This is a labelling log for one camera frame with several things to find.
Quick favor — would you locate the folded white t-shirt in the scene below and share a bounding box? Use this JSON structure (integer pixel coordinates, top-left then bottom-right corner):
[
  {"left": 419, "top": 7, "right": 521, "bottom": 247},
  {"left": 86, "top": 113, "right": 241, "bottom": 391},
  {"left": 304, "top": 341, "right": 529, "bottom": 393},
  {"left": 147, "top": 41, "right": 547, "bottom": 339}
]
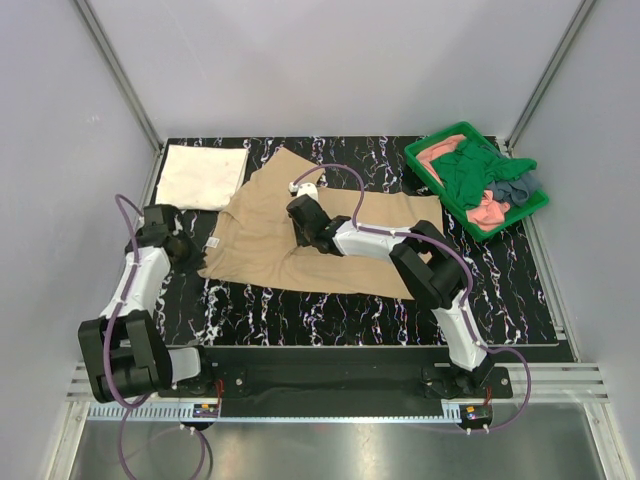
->
[{"left": 155, "top": 145, "right": 249, "bottom": 211}]

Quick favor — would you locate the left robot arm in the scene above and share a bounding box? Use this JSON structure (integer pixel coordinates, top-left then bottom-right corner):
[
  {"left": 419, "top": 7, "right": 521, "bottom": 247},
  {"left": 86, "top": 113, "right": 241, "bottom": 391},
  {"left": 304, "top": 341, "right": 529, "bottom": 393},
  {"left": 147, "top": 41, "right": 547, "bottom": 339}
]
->
[{"left": 78, "top": 204, "right": 216, "bottom": 403}]

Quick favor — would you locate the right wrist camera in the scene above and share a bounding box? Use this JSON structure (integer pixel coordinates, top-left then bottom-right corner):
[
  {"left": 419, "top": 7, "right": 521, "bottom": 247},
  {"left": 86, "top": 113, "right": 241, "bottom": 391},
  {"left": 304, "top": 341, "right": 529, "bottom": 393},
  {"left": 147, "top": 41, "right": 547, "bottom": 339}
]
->
[{"left": 289, "top": 182, "right": 319, "bottom": 201}]

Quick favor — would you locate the aluminium frame post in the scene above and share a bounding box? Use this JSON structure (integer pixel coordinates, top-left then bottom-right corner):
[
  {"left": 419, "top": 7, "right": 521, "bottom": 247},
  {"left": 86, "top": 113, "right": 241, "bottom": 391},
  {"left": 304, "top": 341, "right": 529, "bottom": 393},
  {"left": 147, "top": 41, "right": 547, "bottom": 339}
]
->
[
  {"left": 70, "top": 0, "right": 163, "bottom": 152},
  {"left": 505, "top": 0, "right": 599, "bottom": 152}
]

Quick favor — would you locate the beige t-shirt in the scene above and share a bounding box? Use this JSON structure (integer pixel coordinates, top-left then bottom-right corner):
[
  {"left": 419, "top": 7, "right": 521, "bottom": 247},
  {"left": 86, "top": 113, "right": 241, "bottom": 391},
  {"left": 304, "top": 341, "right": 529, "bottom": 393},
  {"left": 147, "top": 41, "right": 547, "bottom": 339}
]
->
[{"left": 196, "top": 147, "right": 444, "bottom": 301}]

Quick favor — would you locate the green t-shirt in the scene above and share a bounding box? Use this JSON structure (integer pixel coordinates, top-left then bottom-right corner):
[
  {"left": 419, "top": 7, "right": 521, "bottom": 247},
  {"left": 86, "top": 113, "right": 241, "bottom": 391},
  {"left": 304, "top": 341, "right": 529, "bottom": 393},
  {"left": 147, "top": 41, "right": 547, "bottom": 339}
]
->
[{"left": 431, "top": 139, "right": 537, "bottom": 210}]

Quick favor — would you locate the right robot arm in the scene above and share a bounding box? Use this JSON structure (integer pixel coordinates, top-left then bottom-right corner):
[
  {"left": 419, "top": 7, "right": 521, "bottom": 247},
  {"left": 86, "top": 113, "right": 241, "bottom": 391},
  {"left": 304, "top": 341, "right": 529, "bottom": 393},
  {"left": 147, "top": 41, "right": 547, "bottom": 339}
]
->
[{"left": 287, "top": 194, "right": 493, "bottom": 398}]

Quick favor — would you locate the green plastic bin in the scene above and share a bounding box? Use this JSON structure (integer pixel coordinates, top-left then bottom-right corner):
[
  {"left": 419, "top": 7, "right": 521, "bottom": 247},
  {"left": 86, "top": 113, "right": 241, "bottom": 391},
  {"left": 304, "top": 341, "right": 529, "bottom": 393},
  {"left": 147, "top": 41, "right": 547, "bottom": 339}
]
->
[{"left": 405, "top": 121, "right": 549, "bottom": 241}]

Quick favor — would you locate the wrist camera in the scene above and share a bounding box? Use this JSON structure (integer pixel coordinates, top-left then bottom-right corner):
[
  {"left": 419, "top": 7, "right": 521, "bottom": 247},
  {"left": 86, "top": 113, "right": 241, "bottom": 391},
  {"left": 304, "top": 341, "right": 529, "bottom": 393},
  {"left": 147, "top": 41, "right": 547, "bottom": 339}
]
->
[
  {"left": 289, "top": 182, "right": 319, "bottom": 201},
  {"left": 142, "top": 204, "right": 182, "bottom": 235}
]

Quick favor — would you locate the grey t-shirt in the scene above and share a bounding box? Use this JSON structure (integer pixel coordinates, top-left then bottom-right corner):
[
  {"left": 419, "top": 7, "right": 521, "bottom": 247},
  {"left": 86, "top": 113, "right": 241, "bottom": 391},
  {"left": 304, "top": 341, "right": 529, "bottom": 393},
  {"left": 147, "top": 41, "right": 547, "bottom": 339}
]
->
[{"left": 487, "top": 172, "right": 541, "bottom": 207}]

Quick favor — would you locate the left aluminium frame post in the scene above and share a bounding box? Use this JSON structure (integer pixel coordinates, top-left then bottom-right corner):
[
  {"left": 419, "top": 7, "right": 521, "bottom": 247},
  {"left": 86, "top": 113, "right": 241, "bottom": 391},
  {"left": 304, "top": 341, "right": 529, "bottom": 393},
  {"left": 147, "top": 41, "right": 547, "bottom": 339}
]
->
[{"left": 70, "top": 0, "right": 163, "bottom": 152}]

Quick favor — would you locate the pink t-shirt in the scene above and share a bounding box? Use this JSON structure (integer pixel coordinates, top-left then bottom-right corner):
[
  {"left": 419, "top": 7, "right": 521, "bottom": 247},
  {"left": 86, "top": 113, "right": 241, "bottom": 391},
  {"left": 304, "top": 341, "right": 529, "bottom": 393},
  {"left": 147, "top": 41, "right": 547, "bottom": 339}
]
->
[{"left": 417, "top": 134, "right": 510, "bottom": 232}]

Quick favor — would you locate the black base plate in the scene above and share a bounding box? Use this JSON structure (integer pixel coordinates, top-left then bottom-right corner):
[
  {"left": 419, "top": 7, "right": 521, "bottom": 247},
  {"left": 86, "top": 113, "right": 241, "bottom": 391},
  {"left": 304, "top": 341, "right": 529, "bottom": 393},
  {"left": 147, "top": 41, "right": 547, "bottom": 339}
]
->
[{"left": 164, "top": 346, "right": 513, "bottom": 407}]

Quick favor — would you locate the right aluminium frame post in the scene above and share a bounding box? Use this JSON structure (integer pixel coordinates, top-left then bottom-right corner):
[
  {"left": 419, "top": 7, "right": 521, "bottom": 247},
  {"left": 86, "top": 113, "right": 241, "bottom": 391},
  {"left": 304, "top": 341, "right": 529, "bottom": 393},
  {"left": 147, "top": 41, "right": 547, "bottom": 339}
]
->
[{"left": 505, "top": 0, "right": 599, "bottom": 152}]

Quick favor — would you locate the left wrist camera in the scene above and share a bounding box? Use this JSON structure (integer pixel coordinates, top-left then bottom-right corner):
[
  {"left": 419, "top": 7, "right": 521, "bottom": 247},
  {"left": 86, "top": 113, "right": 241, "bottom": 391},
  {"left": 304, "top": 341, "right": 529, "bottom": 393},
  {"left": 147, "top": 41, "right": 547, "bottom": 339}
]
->
[{"left": 142, "top": 204, "right": 182, "bottom": 235}]

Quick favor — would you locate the white slotted cable duct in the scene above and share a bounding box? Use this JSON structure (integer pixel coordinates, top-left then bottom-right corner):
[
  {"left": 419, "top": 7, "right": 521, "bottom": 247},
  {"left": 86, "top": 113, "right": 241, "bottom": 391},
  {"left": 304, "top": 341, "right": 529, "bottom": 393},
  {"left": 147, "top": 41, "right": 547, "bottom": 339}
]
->
[{"left": 88, "top": 400, "right": 461, "bottom": 424}]

